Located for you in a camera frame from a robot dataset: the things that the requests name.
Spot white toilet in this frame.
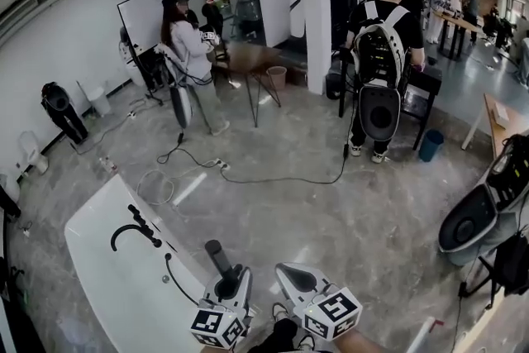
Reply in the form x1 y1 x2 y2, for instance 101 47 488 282
18 131 50 174
84 85 112 117
118 27 144 87

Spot black tripod stand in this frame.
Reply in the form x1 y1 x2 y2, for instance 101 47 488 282
457 231 529 311

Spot black shower head with hose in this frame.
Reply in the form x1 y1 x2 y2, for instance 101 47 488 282
204 239 245 301

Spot black power cable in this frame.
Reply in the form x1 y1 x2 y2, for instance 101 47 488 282
155 131 352 185

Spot white backpack rig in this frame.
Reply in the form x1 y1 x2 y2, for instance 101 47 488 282
437 134 529 255
350 0 410 144
155 43 195 130

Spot whiteboard on black stand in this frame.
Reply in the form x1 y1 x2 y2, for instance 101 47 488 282
117 0 185 107

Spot white standing appliance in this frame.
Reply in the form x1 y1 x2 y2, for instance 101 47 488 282
288 0 307 39

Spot clear bottle red label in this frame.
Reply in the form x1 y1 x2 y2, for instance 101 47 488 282
98 155 119 174

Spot dark wooden table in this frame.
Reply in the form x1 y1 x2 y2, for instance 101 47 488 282
212 43 286 128

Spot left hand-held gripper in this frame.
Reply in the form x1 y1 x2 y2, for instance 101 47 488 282
188 265 254 350

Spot pink waste bin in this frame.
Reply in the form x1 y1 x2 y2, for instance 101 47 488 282
266 65 288 92

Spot white bathtub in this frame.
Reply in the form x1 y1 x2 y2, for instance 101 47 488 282
64 173 220 353

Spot blue waste bin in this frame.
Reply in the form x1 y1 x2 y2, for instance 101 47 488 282
418 129 446 163

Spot black backpack rig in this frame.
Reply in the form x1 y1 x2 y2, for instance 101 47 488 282
41 82 70 112

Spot black curved faucet spout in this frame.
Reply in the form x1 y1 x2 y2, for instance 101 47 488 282
109 223 164 253

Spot person's black trousers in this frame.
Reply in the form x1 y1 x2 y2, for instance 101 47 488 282
246 317 331 353

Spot white cable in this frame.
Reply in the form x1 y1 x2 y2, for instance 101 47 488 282
135 169 175 207

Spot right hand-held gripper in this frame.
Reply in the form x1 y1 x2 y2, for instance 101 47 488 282
274 262 364 341

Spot person's right forearm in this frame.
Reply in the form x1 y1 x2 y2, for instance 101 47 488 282
330 328 400 353

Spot light wooden table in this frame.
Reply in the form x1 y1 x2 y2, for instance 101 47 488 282
460 93 529 162

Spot black shower hose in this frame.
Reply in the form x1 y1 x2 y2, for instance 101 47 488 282
164 254 204 307

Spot person's left shoe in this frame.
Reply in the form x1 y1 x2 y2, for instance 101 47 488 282
271 301 290 322

